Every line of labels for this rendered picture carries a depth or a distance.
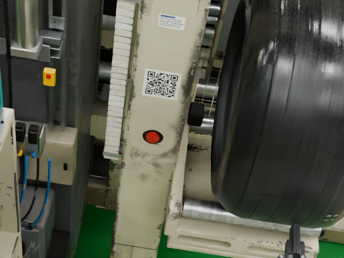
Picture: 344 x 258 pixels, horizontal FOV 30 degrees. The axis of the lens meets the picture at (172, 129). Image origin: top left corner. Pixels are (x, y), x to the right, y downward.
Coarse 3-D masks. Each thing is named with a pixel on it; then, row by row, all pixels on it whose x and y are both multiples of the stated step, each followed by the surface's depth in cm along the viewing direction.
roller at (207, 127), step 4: (204, 120) 169; (208, 120) 170; (212, 120) 170; (204, 124) 169; (208, 124) 169; (212, 124) 169; (192, 128) 169; (196, 128) 169; (200, 128) 169; (204, 128) 169; (208, 128) 169; (212, 128) 169; (196, 132) 171; (200, 132) 170; (204, 132) 170; (208, 132) 170
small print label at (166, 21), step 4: (160, 16) 120; (164, 16) 120; (168, 16) 120; (172, 16) 120; (176, 16) 120; (160, 20) 121; (164, 20) 121; (168, 20) 121; (172, 20) 121; (176, 20) 121; (180, 20) 120; (184, 20) 120; (160, 24) 122; (164, 24) 121; (168, 24) 121; (172, 24) 121; (176, 24) 121; (180, 24) 121; (184, 24) 121; (172, 28) 122; (176, 28) 122; (180, 28) 122
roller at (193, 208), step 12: (192, 204) 150; (204, 204) 150; (216, 204) 151; (192, 216) 150; (204, 216) 150; (216, 216) 150; (228, 216) 150; (264, 228) 151; (276, 228) 151; (288, 228) 150; (300, 228) 150; (324, 228) 150
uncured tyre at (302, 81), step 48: (240, 0) 144; (288, 0) 120; (336, 0) 121; (240, 48) 164; (288, 48) 116; (336, 48) 116; (240, 96) 121; (288, 96) 115; (336, 96) 115; (240, 144) 121; (288, 144) 117; (336, 144) 117; (240, 192) 126; (288, 192) 123; (336, 192) 122
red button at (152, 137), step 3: (150, 132) 143; (153, 132) 143; (147, 135) 143; (150, 135) 143; (153, 135) 143; (156, 135) 143; (147, 138) 143; (150, 138) 143; (153, 138) 143; (156, 138) 143; (150, 141) 144; (153, 141) 144; (156, 141) 144
